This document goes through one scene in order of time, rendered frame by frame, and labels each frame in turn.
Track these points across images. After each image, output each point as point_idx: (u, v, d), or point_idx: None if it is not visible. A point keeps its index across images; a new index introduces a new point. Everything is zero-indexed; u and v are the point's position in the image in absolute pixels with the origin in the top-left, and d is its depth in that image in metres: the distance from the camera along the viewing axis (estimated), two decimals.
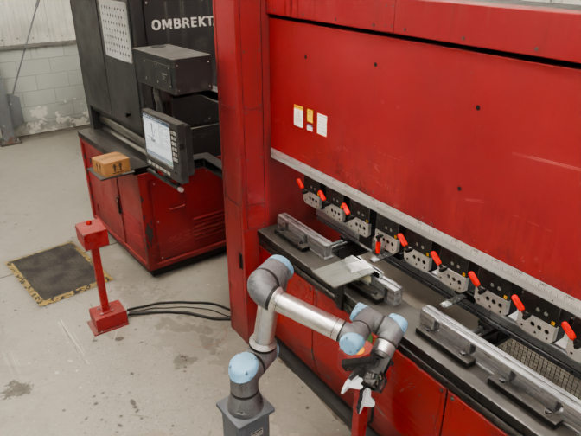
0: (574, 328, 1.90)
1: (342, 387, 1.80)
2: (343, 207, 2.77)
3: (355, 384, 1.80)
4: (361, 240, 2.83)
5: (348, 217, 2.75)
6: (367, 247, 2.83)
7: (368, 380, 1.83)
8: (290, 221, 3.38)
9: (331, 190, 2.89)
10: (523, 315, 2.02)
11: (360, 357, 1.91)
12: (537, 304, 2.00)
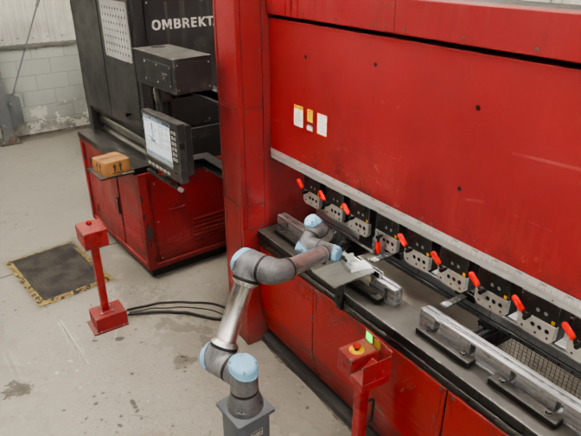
0: (574, 328, 1.90)
1: (348, 265, 2.75)
2: (343, 207, 2.77)
3: (349, 257, 2.73)
4: (361, 240, 2.83)
5: (348, 217, 2.75)
6: (367, 247, 2.83)
7: (344, 247, 2.71)
8: (290, 221, 3.38)
9: (331, 190, 2.89)
10: (523, 315, 2.02)
11: None
12: (537, 304, 2.00)
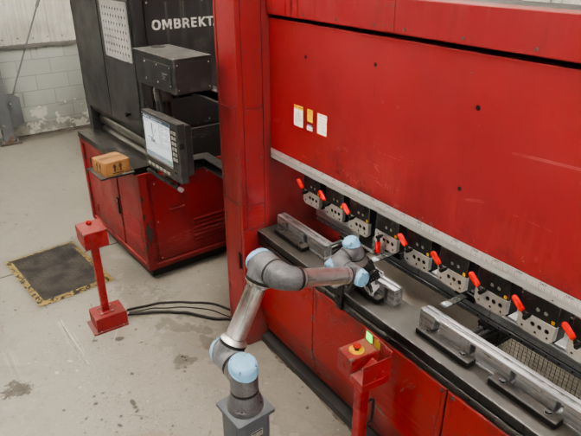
0: (574, 328, 1.90)
1: (371, 295, 2.64)
2: (343, 207, 2.77)
3: (374, 288, 2.62)
4: (361, 240, 2.83)
5: (348, 217, 2.75)
6: (367, 247, 2.83)
7: (373, 278, 2.59)
8: (290, 221, 3.38)
9: (331, 190, 2.89)
10: (523, 315, 2.02)
11: None
12: (537, 304, 2.00)
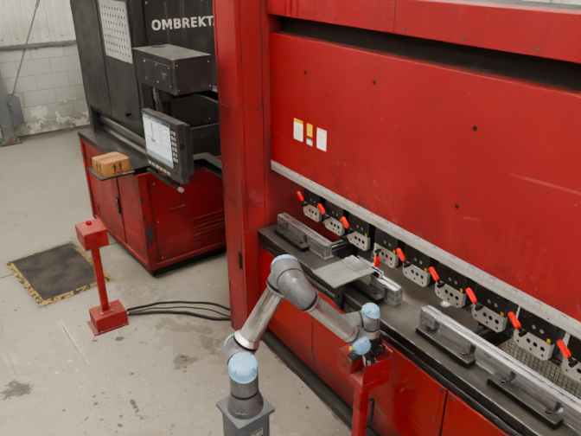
0: (569, 346, 1.93)
1: None
2: (342, 221, 2.81)
3: None
4: (360, 253, 2.87)
5: (347, 231, 2.79)
6: (366, 260, 2.86)
7: (378, 354, 2.48)
8: (290, 221, 3.38)
9: (330, 204, 2.93)
10: (520, 332, 2.05)
11: None
12: (533, 321, 2.03)
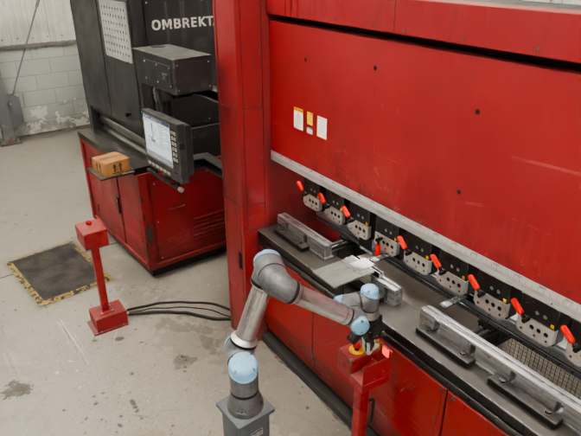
0: (573, 331, 1.91)
1: (367, 354, 2.46)
2: (343, 209, 2.78)
3: (374, 347, 2.45)
4: (361, 242, 2.84)
5: (348, 220, 2.76)
6: (367, 250, 2.84)
7: (377, 336, 2.42)
8: (290, 221, 3.38)
9: (331, 193, 2.90)
10: (522, 318, 2.02)
11: None
12: (536, 307, 2.01)
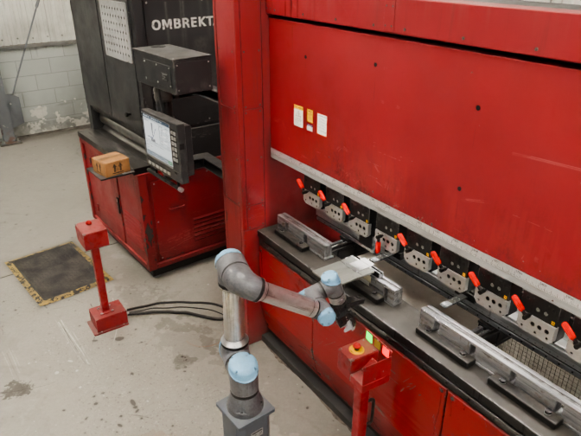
0: (574, 328, 1.90)
1: None
2: (343, 207, 2.77)
3: None
4: (361, 240, 2.83)
5: (348, 217, 2.75)
6: (367, 247, 2.83)
7: None
8: (290, 221, 3.38)
9: (331, 190, 2.89)
10: (523, 315, 2.02)
11: (346, 298, 2.44)
12: (537, 304, 2.00)
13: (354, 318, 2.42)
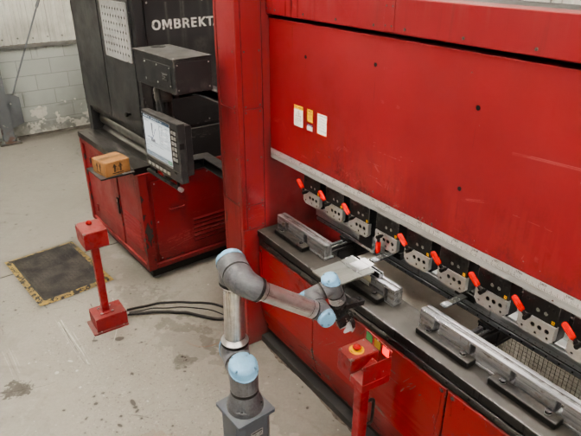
0: (574, 328, 1.90)
1: None
2: (343, 207, 2.77)
3: None
4: (361, 240, 2.83)
5: (348, 217, 2.75)
6: (367, 247, 2.83)
7: None
8: (290, 221, 3.38)
9: (331, 190, 2.89)
10: (523, 315, 2.02)
11: (346, 298, 2.45)
12: (537, 304, 2.00)
13: (354, 320, 2.43)
